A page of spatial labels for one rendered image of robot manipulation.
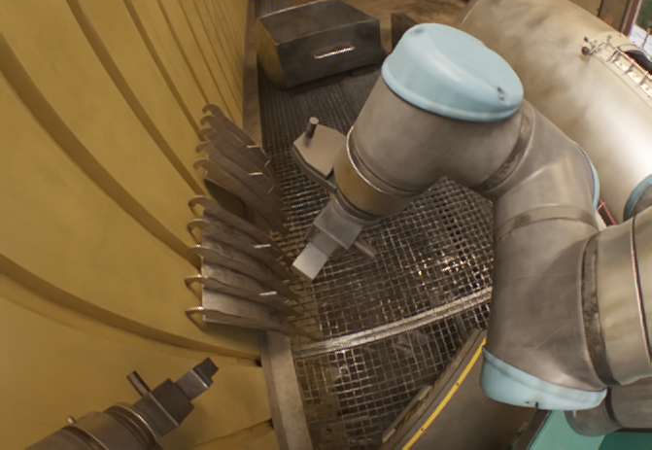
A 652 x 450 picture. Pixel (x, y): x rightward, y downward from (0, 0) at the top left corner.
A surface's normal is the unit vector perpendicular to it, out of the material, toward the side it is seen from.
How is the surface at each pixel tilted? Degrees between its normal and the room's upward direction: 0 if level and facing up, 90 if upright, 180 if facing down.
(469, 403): 0
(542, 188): 27
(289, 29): 90
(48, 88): 90
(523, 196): 51
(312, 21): 90
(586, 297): 69
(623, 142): 55
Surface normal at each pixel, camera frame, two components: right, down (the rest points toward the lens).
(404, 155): -0.44, 0.74
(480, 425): -0.14, -0.54
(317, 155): 0.26, -0.42
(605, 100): -0.83, -0.15
